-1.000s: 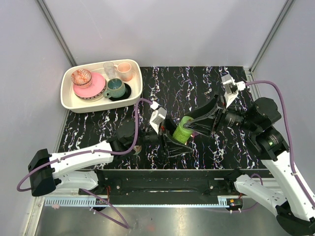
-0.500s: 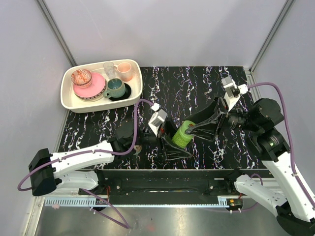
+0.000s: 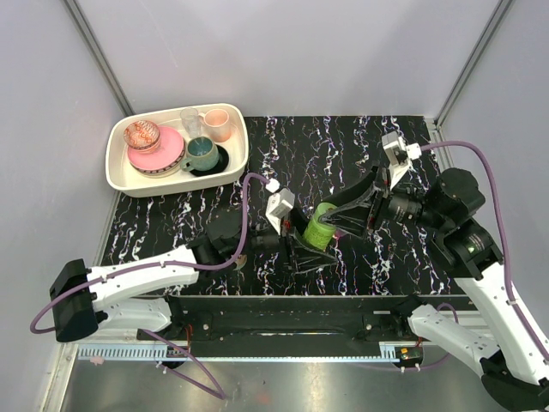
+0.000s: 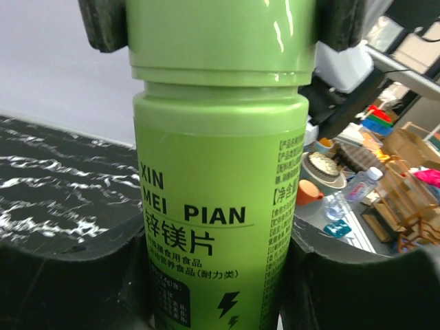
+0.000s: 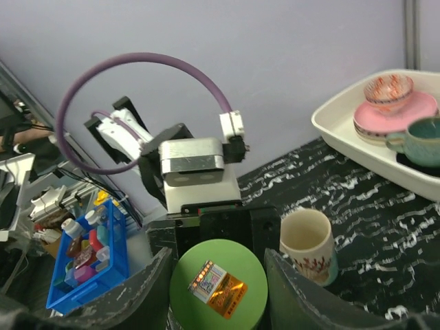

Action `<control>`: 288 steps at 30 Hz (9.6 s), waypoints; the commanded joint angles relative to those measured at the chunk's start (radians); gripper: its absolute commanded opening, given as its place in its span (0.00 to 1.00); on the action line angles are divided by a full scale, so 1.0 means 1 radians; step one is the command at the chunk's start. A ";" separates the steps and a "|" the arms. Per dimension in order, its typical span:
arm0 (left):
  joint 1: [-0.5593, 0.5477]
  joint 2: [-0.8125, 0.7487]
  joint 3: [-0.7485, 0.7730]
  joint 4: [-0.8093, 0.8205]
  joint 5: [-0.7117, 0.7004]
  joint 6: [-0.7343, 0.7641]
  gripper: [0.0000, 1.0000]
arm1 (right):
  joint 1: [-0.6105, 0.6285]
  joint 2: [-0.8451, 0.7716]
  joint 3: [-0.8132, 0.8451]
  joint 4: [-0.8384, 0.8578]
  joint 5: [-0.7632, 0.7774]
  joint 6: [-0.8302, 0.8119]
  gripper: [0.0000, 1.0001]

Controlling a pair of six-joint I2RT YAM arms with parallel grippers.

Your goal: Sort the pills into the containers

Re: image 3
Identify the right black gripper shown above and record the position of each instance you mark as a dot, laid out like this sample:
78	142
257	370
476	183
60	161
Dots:
352	220

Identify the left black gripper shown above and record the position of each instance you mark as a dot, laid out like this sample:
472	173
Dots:
302	258

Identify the green pill bottle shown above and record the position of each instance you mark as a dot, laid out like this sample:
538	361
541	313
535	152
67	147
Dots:
318	234

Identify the pink weekly pill organizer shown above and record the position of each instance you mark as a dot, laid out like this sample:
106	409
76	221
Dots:
339	234

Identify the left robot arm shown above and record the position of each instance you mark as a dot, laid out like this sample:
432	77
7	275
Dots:
86	300

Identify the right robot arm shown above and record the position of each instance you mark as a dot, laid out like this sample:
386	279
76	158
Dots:
511	369

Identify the cream ceramic mug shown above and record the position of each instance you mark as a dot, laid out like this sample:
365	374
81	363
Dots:
241	261

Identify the black saucer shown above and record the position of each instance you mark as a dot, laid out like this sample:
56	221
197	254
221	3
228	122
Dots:
221	165

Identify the teal ceramic mug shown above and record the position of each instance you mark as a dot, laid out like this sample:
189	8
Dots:
201	155

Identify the pink ceramic mug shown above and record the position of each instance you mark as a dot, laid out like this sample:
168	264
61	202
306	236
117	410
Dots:
217	124

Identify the patterned plate under pink plate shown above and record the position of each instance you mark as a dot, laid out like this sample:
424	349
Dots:
159	163

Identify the clear drinking glass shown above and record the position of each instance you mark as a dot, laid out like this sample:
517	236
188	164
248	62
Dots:
192	122

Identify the red patterned bowl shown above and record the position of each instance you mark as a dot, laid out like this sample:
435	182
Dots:
142	135

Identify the white plastic dish tub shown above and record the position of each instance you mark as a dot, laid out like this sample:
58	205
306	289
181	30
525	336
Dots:
122	176

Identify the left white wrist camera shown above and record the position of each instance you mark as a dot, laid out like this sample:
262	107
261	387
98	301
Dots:
280	203

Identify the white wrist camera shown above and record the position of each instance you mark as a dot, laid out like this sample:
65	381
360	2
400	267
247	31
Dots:
280	203
400	155

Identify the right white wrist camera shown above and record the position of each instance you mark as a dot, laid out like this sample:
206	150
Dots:
400	155

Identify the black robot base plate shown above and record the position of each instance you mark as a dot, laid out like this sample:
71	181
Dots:
286	326

